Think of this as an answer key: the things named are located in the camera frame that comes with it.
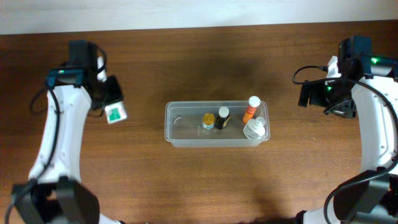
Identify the white and green box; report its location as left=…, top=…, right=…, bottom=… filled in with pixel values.
left=104, top=101, right=128, bottom=124

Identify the orange tube with white cap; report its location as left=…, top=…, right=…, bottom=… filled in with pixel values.
left=243, top=96, right=261, bottom=123

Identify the white squeeze bottle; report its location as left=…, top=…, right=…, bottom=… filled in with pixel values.
left=243, top=117, right=267, bottom=139

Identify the dark bottle with white cap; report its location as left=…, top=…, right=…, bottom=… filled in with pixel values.
left=215, top=106, right=230, bottom=129

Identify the small jar with gold lid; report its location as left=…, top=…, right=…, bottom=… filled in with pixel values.
left=202, top=113, right=215, bottom=129

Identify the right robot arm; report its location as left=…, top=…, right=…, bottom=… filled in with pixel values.
left=293, top=35, right=397, bottom=223

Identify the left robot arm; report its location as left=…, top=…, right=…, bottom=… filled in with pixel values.
left=9, top=66, right=127, bottom=223

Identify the clear plastic container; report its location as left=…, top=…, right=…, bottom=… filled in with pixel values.
left=164, top=100, right=271, bottom=147

